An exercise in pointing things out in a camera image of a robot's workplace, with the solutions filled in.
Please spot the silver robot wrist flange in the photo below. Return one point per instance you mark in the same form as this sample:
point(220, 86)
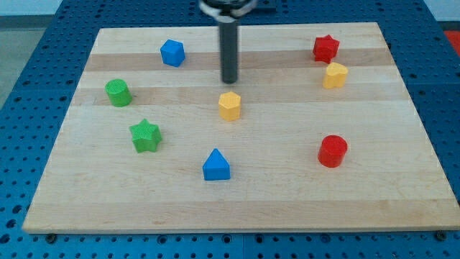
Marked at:
point(227, 8)

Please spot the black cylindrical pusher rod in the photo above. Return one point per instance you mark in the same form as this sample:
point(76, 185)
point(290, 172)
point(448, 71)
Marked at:
point(228, 43)

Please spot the yellow hexagon block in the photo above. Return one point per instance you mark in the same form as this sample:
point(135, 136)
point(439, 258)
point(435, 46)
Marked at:
point(229, 106)

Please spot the blue cube block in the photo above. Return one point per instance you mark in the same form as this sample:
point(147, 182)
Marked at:
point(172, 53)

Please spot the red star block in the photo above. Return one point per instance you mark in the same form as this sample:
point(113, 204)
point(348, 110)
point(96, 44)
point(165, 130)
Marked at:
point(325, 48)

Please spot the yellow heart block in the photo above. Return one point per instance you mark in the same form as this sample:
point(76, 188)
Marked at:
point(335, 75)

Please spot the green cylinder block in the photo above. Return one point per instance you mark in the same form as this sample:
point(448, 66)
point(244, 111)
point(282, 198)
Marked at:
point(118, 92)

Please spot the green star block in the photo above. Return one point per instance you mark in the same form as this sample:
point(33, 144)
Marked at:
point(145, 136)

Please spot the blue triangle block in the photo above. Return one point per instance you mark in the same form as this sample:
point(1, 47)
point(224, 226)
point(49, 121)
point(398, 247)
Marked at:
point(216, 167)

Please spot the wooden board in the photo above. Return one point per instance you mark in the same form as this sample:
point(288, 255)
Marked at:
point(96, 182)

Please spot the red cylinder block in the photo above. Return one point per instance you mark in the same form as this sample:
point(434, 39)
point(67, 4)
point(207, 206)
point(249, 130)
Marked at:
point(332, 151)

